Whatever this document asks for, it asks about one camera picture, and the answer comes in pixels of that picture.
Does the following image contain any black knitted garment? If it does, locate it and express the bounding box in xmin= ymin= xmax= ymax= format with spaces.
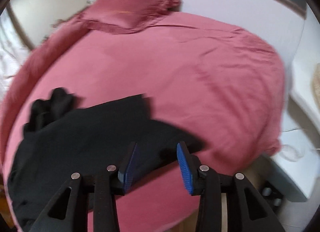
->
xmin=7 ymin=88 xmax=203 ymax=231

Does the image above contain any white bedside table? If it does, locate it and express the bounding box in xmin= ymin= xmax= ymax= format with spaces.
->
xmin=264 ymin=10 xmax=319 ymax=202

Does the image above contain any pink ruffled pillow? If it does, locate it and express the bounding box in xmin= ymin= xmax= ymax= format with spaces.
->
xmin=76 ymin=0 xmax=181 ymax=35

